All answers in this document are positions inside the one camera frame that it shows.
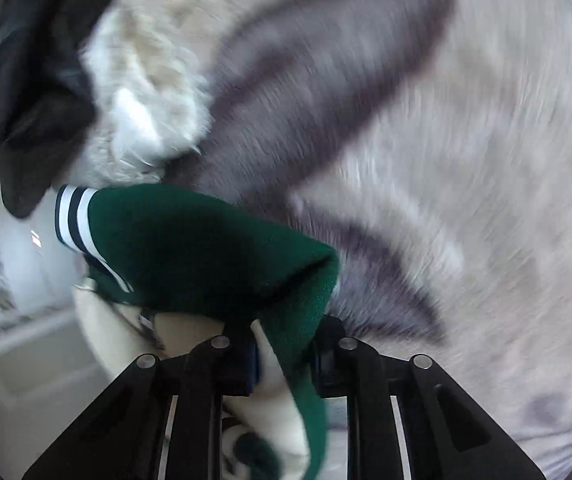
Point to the green varsity jacket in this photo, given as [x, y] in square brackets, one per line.
[190, 240]

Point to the cream fluffy garment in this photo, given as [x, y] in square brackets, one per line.
[155, 60]

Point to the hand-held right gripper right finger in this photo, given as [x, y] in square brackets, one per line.
[327, 371]

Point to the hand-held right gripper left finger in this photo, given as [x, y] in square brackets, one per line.
[236, 372]

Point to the floral printed blanket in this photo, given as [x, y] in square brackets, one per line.
[466, 160]

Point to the white cabinet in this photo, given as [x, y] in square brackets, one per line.
[15, 360]

